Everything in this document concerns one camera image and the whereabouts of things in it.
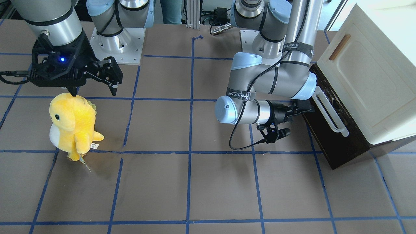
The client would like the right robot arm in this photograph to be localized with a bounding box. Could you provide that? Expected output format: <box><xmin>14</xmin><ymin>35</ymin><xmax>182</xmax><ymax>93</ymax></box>
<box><xmin>1</xmin><ymin>0</ymin><xmax>154</xmax><ymax>96</ymax></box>

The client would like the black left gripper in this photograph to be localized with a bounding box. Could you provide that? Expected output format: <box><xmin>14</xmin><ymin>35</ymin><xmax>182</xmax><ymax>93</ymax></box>
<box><xmin>269</xmin><ymin>100</ymin><xmax>315</xmax><ymax>126</ymax></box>

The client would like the yellow plush toy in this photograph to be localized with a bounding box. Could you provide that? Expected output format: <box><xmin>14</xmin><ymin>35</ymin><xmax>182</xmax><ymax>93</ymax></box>
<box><xmin>49</xmin><ymin>93</ymin><xmax>104</xmax><ymax>165</ymax></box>

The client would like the person in jeans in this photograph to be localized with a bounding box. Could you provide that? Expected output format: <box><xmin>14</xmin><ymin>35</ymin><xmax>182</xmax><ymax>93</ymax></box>
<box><xmin>160</xmin><ymin>0</ymin><xmax>182</xmax><ymax>25</ymax></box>

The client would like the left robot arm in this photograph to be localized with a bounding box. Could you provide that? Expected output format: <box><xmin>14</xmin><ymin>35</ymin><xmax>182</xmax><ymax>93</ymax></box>
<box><xmin>215</xmin><ymin>0</ymin><xmax>324</xmax><ymax>124</ymax></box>

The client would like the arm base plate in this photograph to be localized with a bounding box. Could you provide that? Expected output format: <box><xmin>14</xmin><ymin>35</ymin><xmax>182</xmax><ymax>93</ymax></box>
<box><xmin>240</xmin><ymin>30</ymin><xmax>284</xmax><ymax>59</ymax></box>
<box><xmin>90</xmin><ymin>28</ymin><xmax>146</xmax><ymax>65</ymax></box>

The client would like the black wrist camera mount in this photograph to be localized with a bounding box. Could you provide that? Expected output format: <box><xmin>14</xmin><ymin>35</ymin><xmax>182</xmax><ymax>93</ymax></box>
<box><xmin>256</xmin><ymin>124</ymin><xmax>291</xmax><ymax>144</ymax></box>

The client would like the black power adapter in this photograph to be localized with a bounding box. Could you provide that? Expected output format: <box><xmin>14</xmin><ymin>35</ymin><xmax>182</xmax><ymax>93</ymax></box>
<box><xmin>214</xmin><ymin>7</ymin><xmax>228</xmax><ymax>25</ymax></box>

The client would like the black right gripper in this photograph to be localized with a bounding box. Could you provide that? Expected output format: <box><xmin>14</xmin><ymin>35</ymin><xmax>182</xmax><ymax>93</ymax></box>
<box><xmin>27</xmin><ymin>31</ymin><xmax>123</xmax><ymax>97</ymax></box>

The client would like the aluminium frame post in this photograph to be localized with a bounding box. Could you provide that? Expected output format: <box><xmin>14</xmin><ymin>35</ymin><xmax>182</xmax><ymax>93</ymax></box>
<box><xmin>186</xmin><ymin>0</ymin><xmax>201</xmax><ymax>30</ymax></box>

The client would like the cream cabinet box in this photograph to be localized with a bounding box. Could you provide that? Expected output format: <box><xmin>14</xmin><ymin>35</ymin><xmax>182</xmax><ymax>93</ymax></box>
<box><xmin>317</xmin><ymin>0</ymin><xmax>416</xmax><ymax>145</ymax></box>

